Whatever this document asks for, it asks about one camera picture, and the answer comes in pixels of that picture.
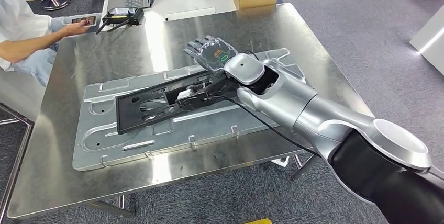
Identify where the white power strip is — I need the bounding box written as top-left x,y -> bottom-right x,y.
270,156 -> 290,168

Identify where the metal frame chair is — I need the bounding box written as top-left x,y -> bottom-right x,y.
0,104 -> 35,221

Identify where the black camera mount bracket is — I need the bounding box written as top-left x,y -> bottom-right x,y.
175,76 -> 240,111

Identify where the person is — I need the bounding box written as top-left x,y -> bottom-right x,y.
0,0 -> 101,88

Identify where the black remote controller with antennas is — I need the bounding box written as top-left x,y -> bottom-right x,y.
96,7 -> 145,35

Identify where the long black plastic part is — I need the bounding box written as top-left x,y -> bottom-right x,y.
115,71 -> 243,136

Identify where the small dark handheld device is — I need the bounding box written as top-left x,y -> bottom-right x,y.
71,15 -> 97,27

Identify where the flat white strip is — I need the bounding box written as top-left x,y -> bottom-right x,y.
164,6 -> 216,22

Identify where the black camera cable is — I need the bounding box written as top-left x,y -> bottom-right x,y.
208,95 -> 321,158

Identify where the stamped sheet metal panel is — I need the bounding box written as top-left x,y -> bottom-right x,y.
72,48 -> 308,172

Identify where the white display block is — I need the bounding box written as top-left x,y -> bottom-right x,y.
409,5 -> 444,76

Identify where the stainless steel workbench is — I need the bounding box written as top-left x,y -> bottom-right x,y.
7,3 -> 375,220

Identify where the person's hand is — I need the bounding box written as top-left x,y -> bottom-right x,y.
60,19 -> 92,38

